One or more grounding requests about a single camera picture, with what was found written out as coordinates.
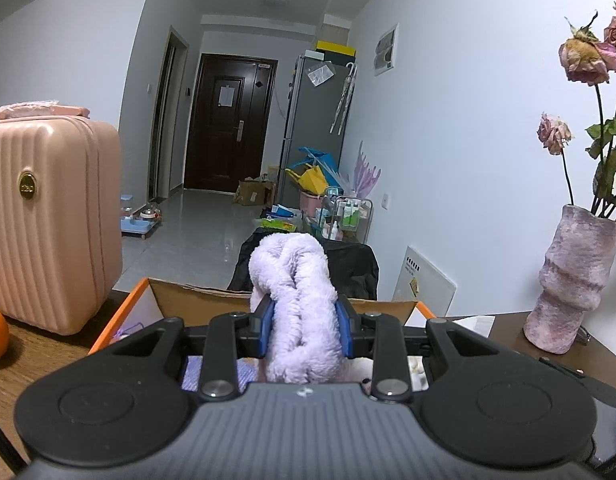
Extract side doorway frame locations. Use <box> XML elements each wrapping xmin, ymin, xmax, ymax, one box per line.
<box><xmin>148</xmin><ymin>25</ymin><xmax>189</xmax><ymax>203</ymax></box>

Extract cream alpaca plush toy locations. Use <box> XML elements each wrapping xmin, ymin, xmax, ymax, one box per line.
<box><xmin>408</xmin><ymin>355</ymin><xmax>429</xmax><ymax>391</ymax></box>

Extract brown cardboard box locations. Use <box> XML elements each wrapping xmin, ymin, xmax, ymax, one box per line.
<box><xmin>234</xmin><ymin>177</ymin><xmax>276</xmax><ymax>207</ymax></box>

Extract clear plastic pouch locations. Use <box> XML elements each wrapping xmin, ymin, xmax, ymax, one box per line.
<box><xmin>307</xmin><ymin>62</ymin><xmax>336</xmax><ymax>88</ymax></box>

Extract yellow and black box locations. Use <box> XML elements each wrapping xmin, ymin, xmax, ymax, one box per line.
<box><xmin>315</xmin><ymin>40</ymin><xmax>357</xmax><ymax>61</ymax></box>

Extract bunch of dried pink roses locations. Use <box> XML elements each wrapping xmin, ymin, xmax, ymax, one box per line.
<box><xmin>536</xmin><ymin>2</ymin><xmax>616</xmax><ymax>223</ymax></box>

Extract pink bucket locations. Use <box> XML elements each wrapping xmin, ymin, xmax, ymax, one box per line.
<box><xmin>299</xmin><ymin>191</ymin><xmax>325</xmax><ymax>218</ymax></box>

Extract pink wrapped packet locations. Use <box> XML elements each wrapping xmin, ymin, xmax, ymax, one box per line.
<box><xmin>0</xmin><ymin>101</ymin><xmax>92</xmax><ymax>121</ymax></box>

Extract white folded umbrella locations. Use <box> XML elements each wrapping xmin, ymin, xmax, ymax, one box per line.
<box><xmin>338</xmin><ymin>62</ymin><xmax>357</xmax><ymax>136</ymax></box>
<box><xmin>330</xmin><ymin>62</ymin><xmax>349</xmax><ymax>133</ymax></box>

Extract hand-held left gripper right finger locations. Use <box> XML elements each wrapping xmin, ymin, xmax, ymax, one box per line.
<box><xmin>336</xmin><ymin>301</ymin><xmax>518</xmax><ymax>403</ymax></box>

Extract dark brown entrance door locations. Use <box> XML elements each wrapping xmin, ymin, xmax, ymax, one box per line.
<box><xmin>184</xmin><ymin>53</ymin><xmax>277</xmax><ymax>193</ymax></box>

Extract orange cardboard box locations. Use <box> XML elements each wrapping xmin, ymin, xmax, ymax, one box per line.
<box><xmin>88</xmin><ymin>278</ymin><xmax>437</xmax><ymax>395</ymax></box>

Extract pink ribbed suitcase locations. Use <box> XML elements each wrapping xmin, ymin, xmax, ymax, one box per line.
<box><xmin>0</xmin><ymin>117</ymin><xmax>124</xmax><ymax>336</ymax></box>

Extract yellow bag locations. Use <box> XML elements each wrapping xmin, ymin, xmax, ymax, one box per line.
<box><xmin>285</xmin><ymin>165</ymin><xmax>326</xmax><ymax>195</ymax></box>

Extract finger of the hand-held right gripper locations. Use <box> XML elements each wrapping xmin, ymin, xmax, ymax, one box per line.
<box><xmin>539</xmin><ymin>358</ymin><xmax>586</xmax><ymax>381</ymax></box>

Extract pink textured vase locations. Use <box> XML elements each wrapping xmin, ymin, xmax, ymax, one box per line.
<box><xmin>524</xmin><ymin>204</ymin><xmax>616</xmax><ymax>353</ymax></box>

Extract green and blue packets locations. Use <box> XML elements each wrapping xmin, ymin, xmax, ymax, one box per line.
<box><xmin>260</xmin><ymin>205</ymin><xmax>301</xmax><ymax>233</ymax></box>

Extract blue pet feeder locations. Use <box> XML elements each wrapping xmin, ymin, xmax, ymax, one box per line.
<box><xmin>120</xmin><ymin>194</ymin><xmax>163</xmax><ymax>238</ymax></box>

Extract grey refrigerator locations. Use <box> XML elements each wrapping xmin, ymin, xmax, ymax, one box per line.
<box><xmin>278</xmin><ymin>55</ymin><xmax>356</xmax><ymax>211</ymax></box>

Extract white board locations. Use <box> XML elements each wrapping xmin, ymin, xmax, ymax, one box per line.
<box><xmin>393</xmin><ymin>245</ymin><xmax>457</xmax><ymax>317</ymax></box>

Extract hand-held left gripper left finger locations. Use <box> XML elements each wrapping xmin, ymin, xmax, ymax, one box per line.
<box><xmin>88</xmin><ymin>301</ymin><xmax>275</xmax><ymax>402</ymax></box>

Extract purple feather wings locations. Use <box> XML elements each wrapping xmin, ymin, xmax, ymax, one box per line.
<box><xmin>351</xmin><ymin>141</ymin><xmax>382</xmax><ymax>198</ymax></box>

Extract metal cart with bottles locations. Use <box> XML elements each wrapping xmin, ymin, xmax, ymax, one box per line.
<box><xmin>315</xmin><ymin>187</ymin><xmax>373</xmax><ymax>243</ymax></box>

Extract purple fluffy towel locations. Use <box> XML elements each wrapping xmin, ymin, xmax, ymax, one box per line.
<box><xmin>248</xmin><ymin>232</ymin><xmax>341</xmax><ymax>385</ymax></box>

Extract purple fabric pouch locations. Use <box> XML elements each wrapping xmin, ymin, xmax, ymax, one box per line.
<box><xmin>180</xmin><ymin>355</ymin><xmax>259</xmax><ymax>393</ymax></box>

